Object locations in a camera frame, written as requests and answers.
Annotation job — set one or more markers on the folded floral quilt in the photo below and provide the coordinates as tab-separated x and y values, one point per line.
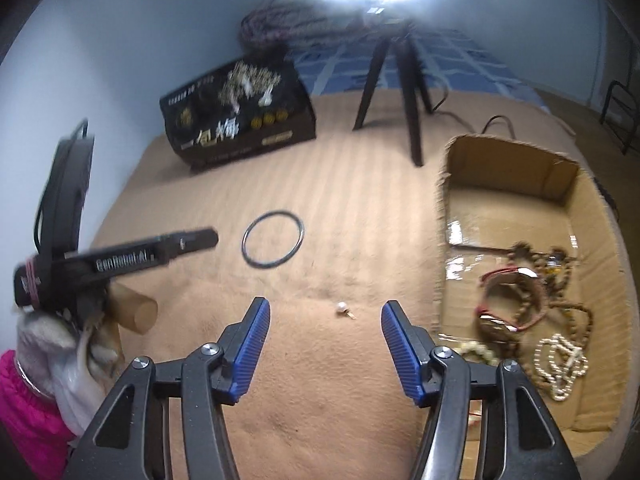
280	25

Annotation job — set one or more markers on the black chair frame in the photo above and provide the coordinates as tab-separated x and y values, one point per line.
612	110

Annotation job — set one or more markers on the black printed snack bag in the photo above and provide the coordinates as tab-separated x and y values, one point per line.
210	125

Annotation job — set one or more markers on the black tripod stand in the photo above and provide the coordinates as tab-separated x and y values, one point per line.
412	110

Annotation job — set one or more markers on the person's left forearm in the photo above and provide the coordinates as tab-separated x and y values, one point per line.
25	410

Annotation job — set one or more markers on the blue patterned bedsheet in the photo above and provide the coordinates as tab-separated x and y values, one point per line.
475	70

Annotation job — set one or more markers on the person's left hand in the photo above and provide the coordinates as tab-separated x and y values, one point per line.
65	375

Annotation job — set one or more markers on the cardboard box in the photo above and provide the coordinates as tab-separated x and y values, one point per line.
500	170

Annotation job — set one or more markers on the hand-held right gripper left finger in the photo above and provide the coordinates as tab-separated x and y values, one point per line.
250	350

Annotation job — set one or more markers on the black bangle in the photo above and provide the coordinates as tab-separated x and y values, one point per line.
244	242

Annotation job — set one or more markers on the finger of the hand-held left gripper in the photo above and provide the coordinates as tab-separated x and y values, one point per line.
195	240

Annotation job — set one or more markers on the pearl earring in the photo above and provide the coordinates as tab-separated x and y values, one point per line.
342	308

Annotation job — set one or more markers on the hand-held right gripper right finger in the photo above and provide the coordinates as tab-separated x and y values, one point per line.
402	355

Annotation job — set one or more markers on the brown leather wristwatch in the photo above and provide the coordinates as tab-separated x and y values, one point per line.
500	327

